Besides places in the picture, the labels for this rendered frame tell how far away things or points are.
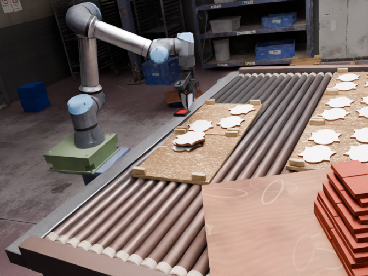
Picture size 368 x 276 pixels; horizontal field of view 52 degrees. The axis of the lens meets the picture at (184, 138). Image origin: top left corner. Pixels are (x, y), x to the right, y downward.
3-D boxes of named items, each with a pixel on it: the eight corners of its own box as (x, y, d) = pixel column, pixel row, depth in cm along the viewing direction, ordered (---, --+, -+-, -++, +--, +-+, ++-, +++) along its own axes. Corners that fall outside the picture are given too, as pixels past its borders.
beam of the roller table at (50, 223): (9, 263, 129) (4, 248, 126) (231, 79, 290) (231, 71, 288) (26, 269, 125) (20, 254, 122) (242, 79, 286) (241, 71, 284)
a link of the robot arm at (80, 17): (59, 4, 156) (171, 47, 159) (69, 0, 165) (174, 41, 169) (55, 30, 161) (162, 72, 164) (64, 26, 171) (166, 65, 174)
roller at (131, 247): (109, 272, 114) (105, 260, 112) (280, 79, 266) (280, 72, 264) (121, 277, 112) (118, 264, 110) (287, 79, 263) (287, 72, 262)
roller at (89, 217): (50, 254, 126) (46, 243, 124) (246, 79, 278) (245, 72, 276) (61, 258, 124) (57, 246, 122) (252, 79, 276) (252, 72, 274)
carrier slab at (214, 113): (174, 134, 191) (174, 132, 191) (205, 105, 224) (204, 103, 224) (241, 138, 176) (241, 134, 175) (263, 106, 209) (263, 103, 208)
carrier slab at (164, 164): (131, 177, 158) (130, 173, 157) (174, 135, 191) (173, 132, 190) (208, 185, 142) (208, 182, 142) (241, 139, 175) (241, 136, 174)
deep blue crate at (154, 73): (144, 85, 639) (140, 63, 624) (157, 78, 671) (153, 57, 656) (169, 85, 614) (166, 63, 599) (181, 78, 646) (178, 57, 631)
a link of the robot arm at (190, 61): (190, 57, 172) (174, 58, 176) (191, 67, 174) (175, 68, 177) (197, 56, 179) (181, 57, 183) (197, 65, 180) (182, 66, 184)
